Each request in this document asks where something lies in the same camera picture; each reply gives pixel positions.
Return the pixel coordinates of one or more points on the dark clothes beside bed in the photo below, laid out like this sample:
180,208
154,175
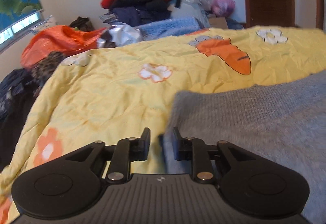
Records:
17,98

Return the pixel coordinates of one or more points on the yellow carrot print quilt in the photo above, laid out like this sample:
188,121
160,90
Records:
123,90

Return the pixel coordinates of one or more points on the dark navy clothes pile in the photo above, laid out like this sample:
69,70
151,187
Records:
140,12

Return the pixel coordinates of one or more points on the silver white crumpled bag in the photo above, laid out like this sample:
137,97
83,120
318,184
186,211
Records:
119,35

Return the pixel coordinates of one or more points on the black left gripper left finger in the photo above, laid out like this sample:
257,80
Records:
125,152

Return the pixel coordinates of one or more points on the grey knitted garment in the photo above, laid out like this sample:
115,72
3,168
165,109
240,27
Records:
283,123

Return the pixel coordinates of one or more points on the light blue fleece blanket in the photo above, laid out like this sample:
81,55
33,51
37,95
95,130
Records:
170,27

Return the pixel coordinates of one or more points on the leopard print cloth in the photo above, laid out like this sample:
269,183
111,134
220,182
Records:
44,69

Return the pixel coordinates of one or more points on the orange plastic bag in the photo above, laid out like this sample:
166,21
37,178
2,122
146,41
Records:
63,39

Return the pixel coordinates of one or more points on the pink plastic bag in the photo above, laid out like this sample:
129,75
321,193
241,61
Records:
223,8

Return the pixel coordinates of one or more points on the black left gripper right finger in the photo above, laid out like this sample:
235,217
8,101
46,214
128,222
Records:
197,152

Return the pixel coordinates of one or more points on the grey garment on pile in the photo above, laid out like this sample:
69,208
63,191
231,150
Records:
193,8

